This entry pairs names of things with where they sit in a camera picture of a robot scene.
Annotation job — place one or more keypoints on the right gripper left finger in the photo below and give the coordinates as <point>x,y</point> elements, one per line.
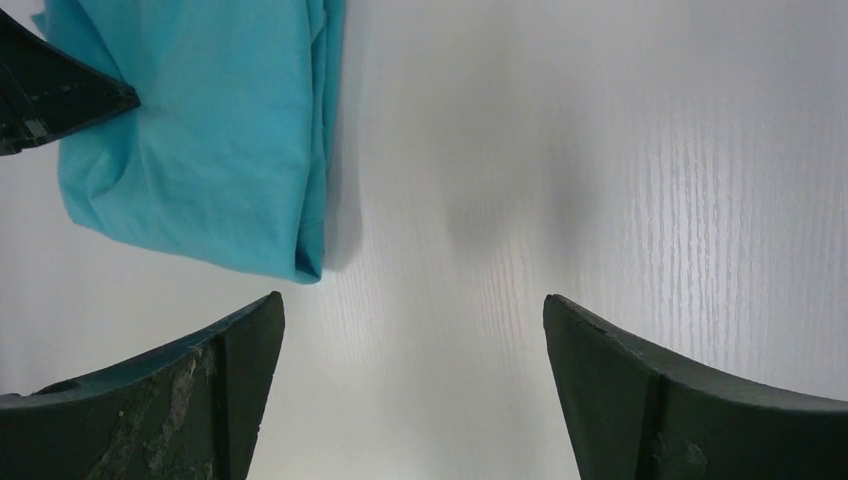
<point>189,409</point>

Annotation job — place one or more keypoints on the teal t shirt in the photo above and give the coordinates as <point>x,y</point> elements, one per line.
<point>226,158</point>

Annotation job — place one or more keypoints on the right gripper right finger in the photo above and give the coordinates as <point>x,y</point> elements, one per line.
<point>637,410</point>

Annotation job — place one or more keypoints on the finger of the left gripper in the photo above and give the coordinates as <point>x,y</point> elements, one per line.
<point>47,95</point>

